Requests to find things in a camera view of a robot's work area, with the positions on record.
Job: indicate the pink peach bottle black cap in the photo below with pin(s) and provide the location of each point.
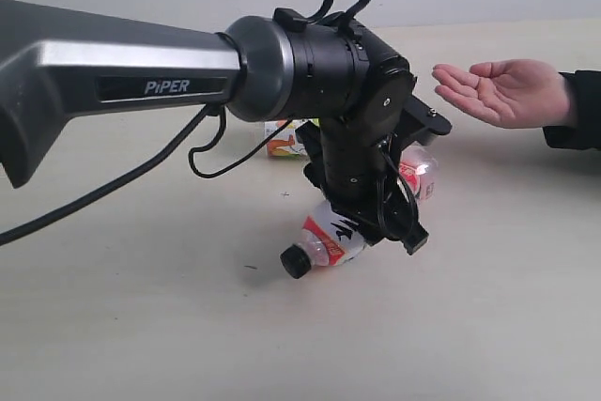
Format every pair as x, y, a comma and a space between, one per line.
329, 238

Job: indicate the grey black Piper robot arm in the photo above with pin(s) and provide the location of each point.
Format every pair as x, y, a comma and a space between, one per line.
58, 64

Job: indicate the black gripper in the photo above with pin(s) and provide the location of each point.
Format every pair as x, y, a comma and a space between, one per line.
380, 205

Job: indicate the person's open bare hand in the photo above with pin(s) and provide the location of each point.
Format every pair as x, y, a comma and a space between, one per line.
509, 94

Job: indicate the clear bottle butterfly lime label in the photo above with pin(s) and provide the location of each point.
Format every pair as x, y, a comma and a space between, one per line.
285, 143

